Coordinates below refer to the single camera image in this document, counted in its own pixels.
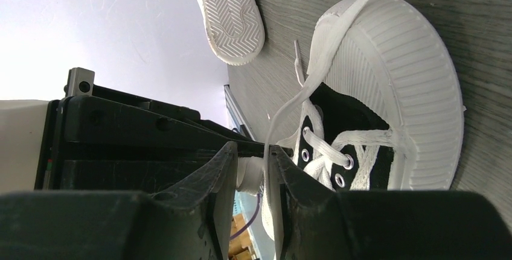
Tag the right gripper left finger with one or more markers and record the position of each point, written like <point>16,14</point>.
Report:
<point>189,220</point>

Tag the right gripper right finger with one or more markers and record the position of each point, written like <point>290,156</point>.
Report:
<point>313,222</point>

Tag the white sole sneaker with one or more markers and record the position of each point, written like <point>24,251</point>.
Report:
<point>234,29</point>

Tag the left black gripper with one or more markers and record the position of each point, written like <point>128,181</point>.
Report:
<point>100,138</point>

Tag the black white sneaker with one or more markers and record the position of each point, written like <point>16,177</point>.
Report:
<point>439,70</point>

